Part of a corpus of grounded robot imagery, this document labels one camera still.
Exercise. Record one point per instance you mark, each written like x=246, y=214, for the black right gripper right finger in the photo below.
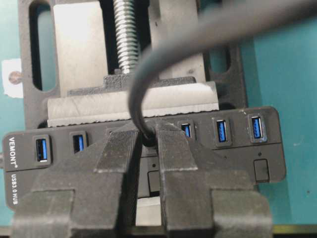
x=202, y=196

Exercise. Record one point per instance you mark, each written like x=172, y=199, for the white paper label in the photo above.
x=12, y=78

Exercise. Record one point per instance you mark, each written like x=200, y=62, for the black Vemont USB hub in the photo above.
x=247, y=139

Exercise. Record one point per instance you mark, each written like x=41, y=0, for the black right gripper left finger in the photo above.
x=91, y=194

